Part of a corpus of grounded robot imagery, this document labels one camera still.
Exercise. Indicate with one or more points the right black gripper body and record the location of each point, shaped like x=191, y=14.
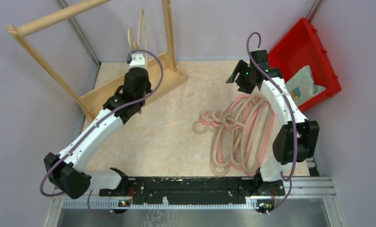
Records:
x=244, y=81

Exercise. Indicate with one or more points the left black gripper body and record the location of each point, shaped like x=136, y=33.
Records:
x=147, y=90

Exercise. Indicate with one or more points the beige plastic hanger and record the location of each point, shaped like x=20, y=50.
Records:
x=140, y=43

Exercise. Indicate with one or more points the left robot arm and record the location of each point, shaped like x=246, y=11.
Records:
x=66, y=170

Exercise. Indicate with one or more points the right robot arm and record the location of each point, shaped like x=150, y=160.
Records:
x=297, y=137

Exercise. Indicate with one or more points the wooden hanger rack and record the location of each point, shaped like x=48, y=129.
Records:
x=92, y=102

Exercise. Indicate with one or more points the pink hanger in pile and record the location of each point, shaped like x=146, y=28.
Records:
x=220, y=147

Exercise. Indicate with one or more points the beige hanger pile front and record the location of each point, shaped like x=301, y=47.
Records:
x=234, y=147

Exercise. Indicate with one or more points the printed cloth in bin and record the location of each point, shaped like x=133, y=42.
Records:
x=302, y=86

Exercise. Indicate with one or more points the red plastic bin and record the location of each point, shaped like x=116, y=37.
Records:
x=300, y=47

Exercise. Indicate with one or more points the black base bar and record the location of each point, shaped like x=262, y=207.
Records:
x=194, y=190

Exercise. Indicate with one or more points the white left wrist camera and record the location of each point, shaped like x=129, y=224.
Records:
x=136, y=60

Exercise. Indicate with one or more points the aluminium rail frame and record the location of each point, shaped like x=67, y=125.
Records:
x=298, y=188

